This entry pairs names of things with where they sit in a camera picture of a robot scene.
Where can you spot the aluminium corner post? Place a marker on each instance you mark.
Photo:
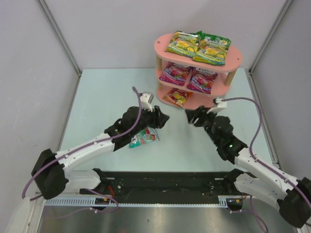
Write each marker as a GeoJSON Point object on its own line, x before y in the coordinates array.
{"type": "Point", "coordinates": [47, 13]}
{"type": "Point", "coordinates": [272, 32]}

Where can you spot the right aluminium corner post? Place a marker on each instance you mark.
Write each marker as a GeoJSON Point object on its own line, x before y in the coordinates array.
{"type": "Point", "coordinates": [272, 32]}

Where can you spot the purple Fox's berries candy bag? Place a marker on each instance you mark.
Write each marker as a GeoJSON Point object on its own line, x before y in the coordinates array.
{"type": "Point", "coordinates": [202, 80]}

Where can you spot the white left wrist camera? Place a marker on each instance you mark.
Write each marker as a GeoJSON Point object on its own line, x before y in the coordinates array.
{"type": "Point", "coordinates": [146, 99]}

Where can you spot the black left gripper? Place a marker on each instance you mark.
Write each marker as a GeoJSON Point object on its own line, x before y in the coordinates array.
{"type": "Point", "coordinates": [155, 116]}

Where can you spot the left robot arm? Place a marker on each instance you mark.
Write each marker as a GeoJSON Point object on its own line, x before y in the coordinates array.
{"type": "Point", "coordinates": [53, 172]}

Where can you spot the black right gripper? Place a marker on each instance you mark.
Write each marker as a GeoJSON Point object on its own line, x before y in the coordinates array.
{"type": "Point", "coordinates": [201, 117]}

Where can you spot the teal Fox's candy bag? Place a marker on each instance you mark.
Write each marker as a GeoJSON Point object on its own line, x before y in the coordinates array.
{"type": "Point", "coordinates": [145, 136]}

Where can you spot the left aluminium corner post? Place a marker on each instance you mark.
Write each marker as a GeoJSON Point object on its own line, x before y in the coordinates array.
{"type": "Point", "coordinates": [47, 13]}

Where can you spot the orange Fox's fruits candy bag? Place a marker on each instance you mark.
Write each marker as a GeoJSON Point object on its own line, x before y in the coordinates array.
{"type": "Point", "coordinates": [177, 97]}

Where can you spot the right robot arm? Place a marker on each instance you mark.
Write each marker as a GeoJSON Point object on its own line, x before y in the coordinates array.
{"type": "Point", "coordinates": [288, 194]}

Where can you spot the pink three-tier shelf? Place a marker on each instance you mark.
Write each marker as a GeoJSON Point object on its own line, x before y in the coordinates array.
{"type": "Point", "coordinates": [221, 84]}

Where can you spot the purple candy bag face-down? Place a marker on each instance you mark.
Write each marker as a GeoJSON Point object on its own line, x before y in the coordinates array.
{"type": "Point", "coordinates": [175, 73]}

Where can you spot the green Fox's candy bag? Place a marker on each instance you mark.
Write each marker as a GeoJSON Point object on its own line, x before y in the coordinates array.
{"type": "Point", "coordinates": [212, 49]}

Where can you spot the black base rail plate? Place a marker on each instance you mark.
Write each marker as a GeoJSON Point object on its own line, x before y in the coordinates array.
{"type": "Point", "coordinates": [179, 188]}

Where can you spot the green spring tea candy bag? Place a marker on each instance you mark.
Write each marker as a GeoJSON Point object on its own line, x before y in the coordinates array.
{"type": "Point", "coordinates": [184, 44]}

